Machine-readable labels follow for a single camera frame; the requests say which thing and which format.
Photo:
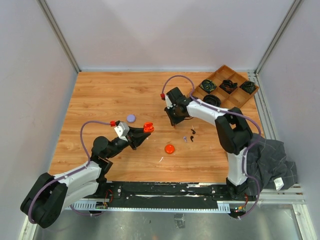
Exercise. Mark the rolled dark belt lower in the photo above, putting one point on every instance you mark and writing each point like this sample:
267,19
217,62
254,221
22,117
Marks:
212,100

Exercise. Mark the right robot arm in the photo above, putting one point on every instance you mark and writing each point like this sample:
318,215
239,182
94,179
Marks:
233,131

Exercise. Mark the grey checked cloth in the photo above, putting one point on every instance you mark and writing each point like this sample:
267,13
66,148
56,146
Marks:
267,162

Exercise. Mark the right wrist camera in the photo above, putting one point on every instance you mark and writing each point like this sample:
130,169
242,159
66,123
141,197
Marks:
168,102

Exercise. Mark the rolled dark belt top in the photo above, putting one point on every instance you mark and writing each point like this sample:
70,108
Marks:
228,86

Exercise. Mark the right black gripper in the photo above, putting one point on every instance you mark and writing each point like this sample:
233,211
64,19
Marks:
173,121

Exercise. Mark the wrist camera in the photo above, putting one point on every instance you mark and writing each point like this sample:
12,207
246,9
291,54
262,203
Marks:
168,102
122,129

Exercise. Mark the wooden divided tray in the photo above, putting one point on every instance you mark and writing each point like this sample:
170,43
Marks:
237,98

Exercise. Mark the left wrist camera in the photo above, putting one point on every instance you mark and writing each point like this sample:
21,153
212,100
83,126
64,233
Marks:
122,129

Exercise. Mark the rolled dark belt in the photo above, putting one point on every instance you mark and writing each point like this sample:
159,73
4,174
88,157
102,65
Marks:
228,86
212,100
248,86

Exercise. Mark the rolled green patterned belt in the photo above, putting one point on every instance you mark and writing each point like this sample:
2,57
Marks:
208,86

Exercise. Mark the rolled dark belt right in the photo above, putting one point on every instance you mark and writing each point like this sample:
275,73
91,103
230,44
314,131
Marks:
248,86

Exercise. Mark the orange earbud case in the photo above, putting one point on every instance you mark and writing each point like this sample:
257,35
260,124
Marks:
148,127
169,149

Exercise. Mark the purple earbud case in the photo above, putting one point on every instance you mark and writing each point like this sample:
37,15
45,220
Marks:
131,118

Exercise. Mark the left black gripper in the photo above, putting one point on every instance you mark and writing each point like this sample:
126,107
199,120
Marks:
137,136

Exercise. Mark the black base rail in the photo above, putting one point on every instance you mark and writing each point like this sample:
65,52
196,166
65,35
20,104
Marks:
162,196

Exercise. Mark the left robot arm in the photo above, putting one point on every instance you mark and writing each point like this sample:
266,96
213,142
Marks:
51,194

